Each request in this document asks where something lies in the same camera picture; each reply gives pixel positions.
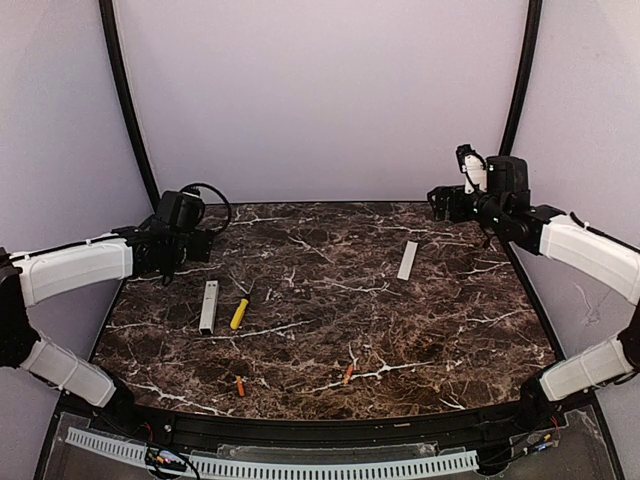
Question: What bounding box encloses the white remote control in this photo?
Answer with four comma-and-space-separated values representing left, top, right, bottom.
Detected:
199, 280, 219, 335

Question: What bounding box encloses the white battery cover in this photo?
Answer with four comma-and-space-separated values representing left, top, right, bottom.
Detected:
397, 241, 418, 281

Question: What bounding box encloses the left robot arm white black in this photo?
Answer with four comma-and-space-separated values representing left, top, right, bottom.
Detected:
1, 184, 217, 410

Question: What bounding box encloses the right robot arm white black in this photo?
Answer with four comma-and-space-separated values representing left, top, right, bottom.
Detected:
428, 145, 639, 403

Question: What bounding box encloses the orange battery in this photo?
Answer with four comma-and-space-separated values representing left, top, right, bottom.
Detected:
343, 364, 354, 385
236, 376, 246, 397

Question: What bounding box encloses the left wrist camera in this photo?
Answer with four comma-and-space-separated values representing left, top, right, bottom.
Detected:
179, 182, 233, 235

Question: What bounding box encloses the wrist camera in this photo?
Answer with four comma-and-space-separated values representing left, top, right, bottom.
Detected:
456, 144, 487, 194
179, 182, 233, 235

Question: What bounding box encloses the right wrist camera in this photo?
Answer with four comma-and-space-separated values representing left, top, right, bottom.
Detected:
456, 144, 487, 194

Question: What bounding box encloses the right black frame post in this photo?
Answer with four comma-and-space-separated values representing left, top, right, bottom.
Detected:
499, 0, 543, 155

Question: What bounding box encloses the black frame post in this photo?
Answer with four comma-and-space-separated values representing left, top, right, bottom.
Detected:
499, 0, 543, 155
98, 0, 160, 208

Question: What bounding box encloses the white slotted cable duct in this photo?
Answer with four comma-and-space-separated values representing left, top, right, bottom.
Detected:
65, 427, 479, 479

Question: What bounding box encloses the left black frame post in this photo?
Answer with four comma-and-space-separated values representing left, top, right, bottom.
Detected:
98, 0, 160, 208

